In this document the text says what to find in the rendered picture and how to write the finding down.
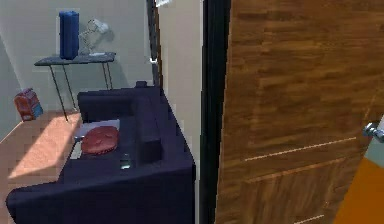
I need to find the dark narrow room door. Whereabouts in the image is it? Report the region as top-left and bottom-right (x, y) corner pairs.
(145, 0), (164, 88)

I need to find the silver desk lamp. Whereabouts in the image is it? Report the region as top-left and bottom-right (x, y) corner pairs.
(79, 18), (110, 57)

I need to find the blue cylinder vase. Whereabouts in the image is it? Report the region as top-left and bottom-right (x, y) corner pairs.
(58, 10), (81, 61)

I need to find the red round cushion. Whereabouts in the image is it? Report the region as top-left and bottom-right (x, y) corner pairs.
(80, 125), (120, 156)

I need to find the dark side table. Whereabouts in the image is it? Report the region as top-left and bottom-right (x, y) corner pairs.
(33, 51), (117, 123)

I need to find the red orange box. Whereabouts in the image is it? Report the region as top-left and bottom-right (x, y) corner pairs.
(13, 87), (44, 122)

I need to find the dark remote control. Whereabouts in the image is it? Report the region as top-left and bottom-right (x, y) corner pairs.
(119, 152), (132, 171)

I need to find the brown wooden room door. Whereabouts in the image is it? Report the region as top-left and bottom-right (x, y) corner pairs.
(199, 0), (384, 224)

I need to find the dark navy sofa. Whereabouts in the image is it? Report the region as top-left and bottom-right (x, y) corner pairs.
(5, 80), (197, 224)

